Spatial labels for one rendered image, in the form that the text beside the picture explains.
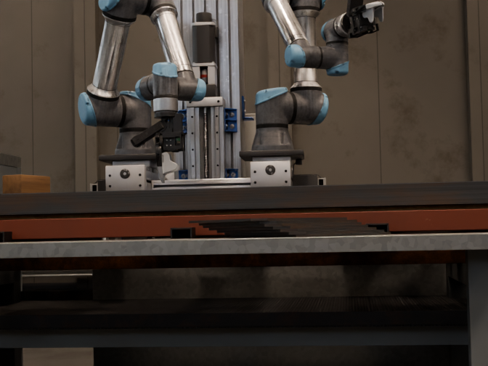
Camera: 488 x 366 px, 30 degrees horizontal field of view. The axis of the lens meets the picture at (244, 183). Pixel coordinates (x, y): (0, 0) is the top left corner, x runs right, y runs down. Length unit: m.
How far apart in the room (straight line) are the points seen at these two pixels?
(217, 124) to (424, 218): 1.38
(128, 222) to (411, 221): 0.66
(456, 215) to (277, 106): 1.25
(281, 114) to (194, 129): 0.34
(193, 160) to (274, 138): 0.32
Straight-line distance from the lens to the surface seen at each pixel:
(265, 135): 3.21
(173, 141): 2.75
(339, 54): 3.08
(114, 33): 3.14
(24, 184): 2.33
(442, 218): 2.12
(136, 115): 3.28
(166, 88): 2.78
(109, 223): 2.18
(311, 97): 3.28
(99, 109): 3.22
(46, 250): 1.89
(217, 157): 3.31
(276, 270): 2.90
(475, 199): 2.13
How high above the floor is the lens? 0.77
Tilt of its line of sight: 3 degrees up
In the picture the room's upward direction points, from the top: 1 degrees counter-clockwise
